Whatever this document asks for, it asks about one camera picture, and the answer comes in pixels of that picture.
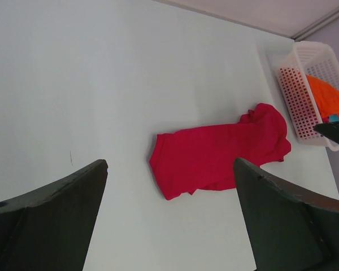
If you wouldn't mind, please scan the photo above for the white plastic laundry basket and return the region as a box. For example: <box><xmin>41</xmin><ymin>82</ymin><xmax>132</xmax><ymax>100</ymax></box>
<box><xmin>275</xmin><ymin>41</ymin><xmax>339</xmax><ymax>151</ymax></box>

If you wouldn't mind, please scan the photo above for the red t-shirt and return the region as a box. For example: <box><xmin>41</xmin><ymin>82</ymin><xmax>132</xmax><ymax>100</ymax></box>
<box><xmin>149</xmin><ymin>103</ymin><xmax>291</xmax><ymax>200</ymax></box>

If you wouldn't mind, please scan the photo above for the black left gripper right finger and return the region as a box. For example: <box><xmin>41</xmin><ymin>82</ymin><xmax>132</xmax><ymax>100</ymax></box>
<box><xmin>233</xmin><ymin>158</ymin><xmax>339</xmax><ymax>270</ymax></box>

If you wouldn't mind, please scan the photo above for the orange t-shirt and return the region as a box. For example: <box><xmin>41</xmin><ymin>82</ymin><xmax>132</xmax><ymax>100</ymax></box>
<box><xmin>306</xmin><ymin>75</ymin><xmax>339</xmax><ymax>119</ymax></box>

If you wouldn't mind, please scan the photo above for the teal t-shirt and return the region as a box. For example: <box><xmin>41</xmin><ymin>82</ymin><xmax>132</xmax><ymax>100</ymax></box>
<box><xmin>322</xmin><ymin>115</ymin><xmax>339</xmax><ymax>123</ymax></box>

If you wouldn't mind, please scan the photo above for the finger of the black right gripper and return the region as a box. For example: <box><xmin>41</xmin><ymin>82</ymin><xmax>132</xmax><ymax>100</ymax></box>
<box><xmin>314</xmin><ymin>121</ymin><xmax>339</xmax><ymax>144</ymax></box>

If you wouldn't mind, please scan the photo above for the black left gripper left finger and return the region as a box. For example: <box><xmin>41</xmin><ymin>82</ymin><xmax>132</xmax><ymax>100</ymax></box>
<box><xmin>0</xmin><ymin>159</ymin><xmax>108</xmax><ymax>270</ymax></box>

